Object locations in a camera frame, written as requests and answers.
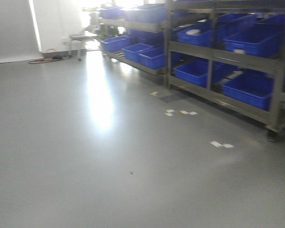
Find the dark metal storage rack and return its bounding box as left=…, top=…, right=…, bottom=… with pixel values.
left=165, top=0, right=285, bottom=142

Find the grey stool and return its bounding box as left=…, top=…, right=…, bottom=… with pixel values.
left=68, top=11, right=100, bottom=61

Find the orange cable on floor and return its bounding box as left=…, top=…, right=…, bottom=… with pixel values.
left=28, top=48, right=64, bottom=65

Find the blue rack bin lower left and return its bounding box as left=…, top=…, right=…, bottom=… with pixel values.
left=174, top=60, right=238, bottom=88

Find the blue rack bin middle left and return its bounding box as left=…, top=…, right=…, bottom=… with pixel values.
left=176, top=19, right=227, bottom=47

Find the blue rack bin lower right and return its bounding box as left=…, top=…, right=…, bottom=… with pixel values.
left=222, top=72, right=274, bottom=111

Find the blue rack bin middle right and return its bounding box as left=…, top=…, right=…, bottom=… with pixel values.
left=224, top=24, right=285, bottom=58

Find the blue rack bin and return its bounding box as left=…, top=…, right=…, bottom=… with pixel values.
left=176, top=19, right=227, bottom=47
left=174, top=60, right=238, bottom=88
left=222, top=72, right=274, bottom=111
left=224, top=24, right=285, bottom=58

